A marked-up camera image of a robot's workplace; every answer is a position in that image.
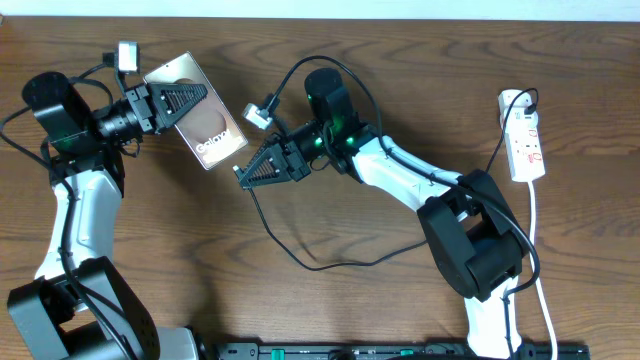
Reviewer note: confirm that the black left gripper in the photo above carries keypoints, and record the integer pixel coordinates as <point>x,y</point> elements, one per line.
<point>150,114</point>

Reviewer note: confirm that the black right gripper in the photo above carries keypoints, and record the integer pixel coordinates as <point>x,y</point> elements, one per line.
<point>286,160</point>

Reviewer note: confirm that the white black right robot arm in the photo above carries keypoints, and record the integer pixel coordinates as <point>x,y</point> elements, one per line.
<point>475,240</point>

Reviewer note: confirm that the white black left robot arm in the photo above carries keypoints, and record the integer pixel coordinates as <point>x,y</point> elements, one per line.
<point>79,306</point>

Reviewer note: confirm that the white usb charger adapter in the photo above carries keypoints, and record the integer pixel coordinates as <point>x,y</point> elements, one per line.
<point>520,116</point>

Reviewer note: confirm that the white power strip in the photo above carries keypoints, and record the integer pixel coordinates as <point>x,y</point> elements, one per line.
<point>524,153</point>

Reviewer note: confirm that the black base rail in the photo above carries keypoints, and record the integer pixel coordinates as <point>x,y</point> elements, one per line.
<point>433,349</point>

